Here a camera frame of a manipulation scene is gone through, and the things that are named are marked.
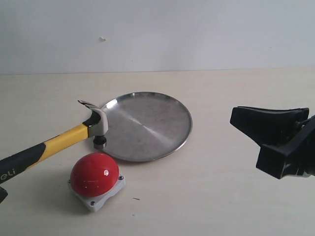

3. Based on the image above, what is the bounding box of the yellow black claw hammer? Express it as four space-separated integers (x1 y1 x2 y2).
0 100 108 183

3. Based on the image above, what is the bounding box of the red dome push button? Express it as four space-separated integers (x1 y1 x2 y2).
67 152 126 212

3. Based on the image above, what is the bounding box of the round steel plate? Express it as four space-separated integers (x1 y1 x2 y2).
100 91 193 162

